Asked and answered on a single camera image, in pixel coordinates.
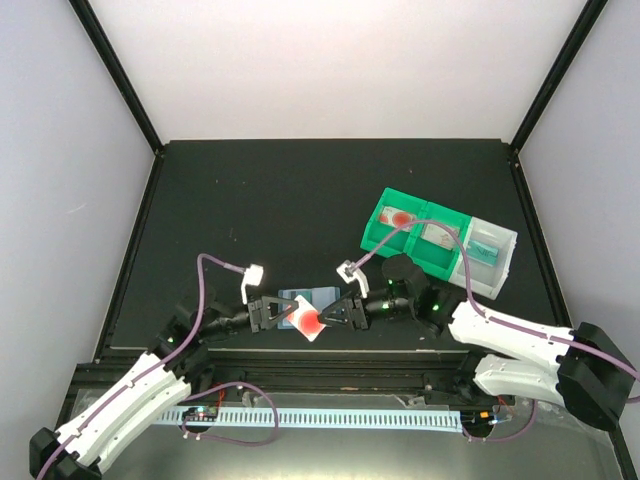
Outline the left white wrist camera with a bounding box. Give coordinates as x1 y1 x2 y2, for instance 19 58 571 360
240 264 264 305

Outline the left small circuit board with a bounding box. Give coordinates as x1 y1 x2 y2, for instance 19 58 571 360
182 406 218 422

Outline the white floral credit card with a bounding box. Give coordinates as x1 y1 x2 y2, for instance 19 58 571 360
421 224 459 251

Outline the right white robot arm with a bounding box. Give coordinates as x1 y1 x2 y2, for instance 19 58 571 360
318 254 635 432

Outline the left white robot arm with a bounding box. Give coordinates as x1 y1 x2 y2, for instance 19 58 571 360
29 291 266 479

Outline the black frame post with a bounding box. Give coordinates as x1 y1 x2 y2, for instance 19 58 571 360
69 0 164 155
510 0 608 154

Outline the right black frame post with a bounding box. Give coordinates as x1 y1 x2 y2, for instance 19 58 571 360
510 0 608 154

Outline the blue card holder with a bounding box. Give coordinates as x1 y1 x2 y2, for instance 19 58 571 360
278 286 341 311

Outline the green bin compartment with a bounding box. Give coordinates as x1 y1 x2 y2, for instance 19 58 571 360
360 187 428 266
405 202 471 281

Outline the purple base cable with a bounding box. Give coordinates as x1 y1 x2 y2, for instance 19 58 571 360
174 380 279 446
460 399 539 445

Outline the left black frame post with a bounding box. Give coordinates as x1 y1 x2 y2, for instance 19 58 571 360
69 0 164 155

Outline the red dot card in bin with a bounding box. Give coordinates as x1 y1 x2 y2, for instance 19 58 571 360
378 206 416 231

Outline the white slotted cable duct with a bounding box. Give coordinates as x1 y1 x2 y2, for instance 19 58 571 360
155 407 462 433

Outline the black front rail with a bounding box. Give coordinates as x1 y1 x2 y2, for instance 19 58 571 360
209 349 467 394

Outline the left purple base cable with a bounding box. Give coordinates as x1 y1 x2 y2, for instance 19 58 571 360
174 380 279 446

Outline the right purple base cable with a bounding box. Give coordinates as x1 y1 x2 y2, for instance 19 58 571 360
460 399 539 445

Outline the clear white bin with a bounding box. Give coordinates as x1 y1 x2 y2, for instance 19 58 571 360
463 217 518 300

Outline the teal card in bin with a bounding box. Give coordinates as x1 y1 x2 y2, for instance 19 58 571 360
466 240 500 267

